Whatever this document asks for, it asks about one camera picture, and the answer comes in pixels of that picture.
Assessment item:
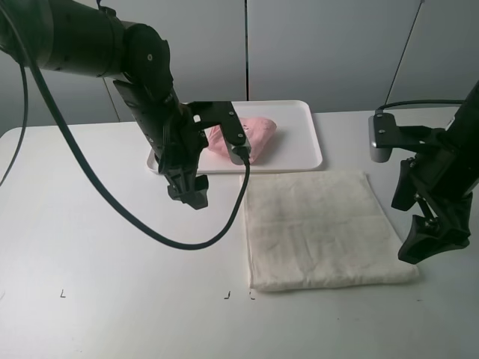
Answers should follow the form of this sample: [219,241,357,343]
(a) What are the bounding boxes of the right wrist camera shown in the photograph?
[368,112,445,163]

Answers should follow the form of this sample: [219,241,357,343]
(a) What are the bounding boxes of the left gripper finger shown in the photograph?
[166,167,209,209]

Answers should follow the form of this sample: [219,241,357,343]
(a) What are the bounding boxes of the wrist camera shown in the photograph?
[186,101,251,168]
[368,112,445,163]

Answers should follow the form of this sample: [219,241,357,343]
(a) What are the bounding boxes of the pink towel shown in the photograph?
[207,117,277,164]

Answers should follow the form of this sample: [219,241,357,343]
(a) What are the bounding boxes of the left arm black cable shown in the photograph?
[0,0,251,252]

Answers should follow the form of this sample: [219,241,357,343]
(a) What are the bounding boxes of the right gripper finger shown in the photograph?
[397,215,470,264]

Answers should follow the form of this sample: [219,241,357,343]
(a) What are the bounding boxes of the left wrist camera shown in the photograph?
[186,101,251,168]

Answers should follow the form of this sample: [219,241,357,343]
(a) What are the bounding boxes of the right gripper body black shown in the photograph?
[391,126,478,232]

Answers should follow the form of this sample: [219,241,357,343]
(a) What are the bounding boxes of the cream white towel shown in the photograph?
[243,171,419,292]

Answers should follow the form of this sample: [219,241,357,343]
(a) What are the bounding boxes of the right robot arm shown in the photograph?
[391,87,478,265]

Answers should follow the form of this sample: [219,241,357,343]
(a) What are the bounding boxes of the white plastic tray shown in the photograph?
[146,99,324,176]

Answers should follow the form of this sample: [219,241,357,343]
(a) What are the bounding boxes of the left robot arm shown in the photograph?
[1,1,208,209]

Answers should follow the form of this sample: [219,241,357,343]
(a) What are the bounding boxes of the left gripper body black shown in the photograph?
[113,80,206,183]

